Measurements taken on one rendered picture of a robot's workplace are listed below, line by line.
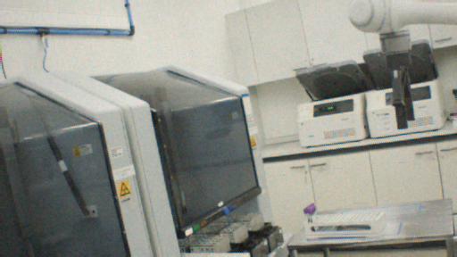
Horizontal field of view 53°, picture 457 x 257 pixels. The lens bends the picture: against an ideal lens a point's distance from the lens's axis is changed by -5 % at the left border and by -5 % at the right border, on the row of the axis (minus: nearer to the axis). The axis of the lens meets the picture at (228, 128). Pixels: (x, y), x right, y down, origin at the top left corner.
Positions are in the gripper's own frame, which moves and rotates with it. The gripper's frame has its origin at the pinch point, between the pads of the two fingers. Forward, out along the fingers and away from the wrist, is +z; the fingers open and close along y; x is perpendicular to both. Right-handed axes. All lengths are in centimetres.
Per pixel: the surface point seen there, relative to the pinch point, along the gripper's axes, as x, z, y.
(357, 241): 24, 43, 12
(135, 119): 77, -13, -29
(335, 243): 32, 44, 11
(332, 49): 98, -27, 246
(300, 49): 126, -31, 246
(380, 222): 16.4, 38.8, 18.6
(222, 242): 73, 40, 1
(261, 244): 65, 47, 17
